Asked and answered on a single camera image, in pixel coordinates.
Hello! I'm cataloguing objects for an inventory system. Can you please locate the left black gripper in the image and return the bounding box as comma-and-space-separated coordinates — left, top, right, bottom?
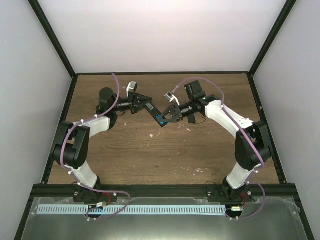
111, 91, 152, 115

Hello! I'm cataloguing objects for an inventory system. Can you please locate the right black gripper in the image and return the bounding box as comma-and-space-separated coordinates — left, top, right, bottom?
158, 100, 195, 123

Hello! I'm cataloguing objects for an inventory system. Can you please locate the black remote control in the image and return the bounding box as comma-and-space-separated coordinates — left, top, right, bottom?
144, 101, 167, 128

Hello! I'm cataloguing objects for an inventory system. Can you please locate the black battery cover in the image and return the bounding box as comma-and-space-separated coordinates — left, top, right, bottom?
187, 113, 196, 124

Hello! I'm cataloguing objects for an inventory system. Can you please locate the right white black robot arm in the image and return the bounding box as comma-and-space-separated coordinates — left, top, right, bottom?
157, 77, 273, 202

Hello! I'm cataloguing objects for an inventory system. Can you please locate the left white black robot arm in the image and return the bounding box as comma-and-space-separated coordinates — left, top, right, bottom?
50, 87, 153, 202

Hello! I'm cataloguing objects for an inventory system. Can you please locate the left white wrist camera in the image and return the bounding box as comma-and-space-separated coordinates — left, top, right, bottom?
126, 81, 138, 97

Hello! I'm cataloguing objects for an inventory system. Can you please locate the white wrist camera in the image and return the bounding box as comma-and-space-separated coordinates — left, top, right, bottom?
164, 92, 180, 106
126, 81, 138, 97

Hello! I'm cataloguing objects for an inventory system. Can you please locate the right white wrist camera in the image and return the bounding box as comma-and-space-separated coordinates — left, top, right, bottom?
164, 92, 180, 106

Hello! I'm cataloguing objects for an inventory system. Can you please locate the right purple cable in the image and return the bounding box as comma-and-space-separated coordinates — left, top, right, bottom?
172, 77, 266, 221

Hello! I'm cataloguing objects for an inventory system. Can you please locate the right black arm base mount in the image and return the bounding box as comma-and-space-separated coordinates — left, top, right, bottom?
204, 184, 251, 204

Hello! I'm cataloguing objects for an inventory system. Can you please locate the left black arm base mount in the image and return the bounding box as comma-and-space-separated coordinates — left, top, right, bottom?
72, 184, 118, 204

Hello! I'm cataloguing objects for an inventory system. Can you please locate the black aluminium frame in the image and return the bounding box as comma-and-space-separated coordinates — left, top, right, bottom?
15, 0, 314, 240

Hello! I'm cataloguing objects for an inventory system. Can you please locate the light blue slotted cable duct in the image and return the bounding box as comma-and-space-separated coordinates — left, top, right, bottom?
36, 204, 226, 216

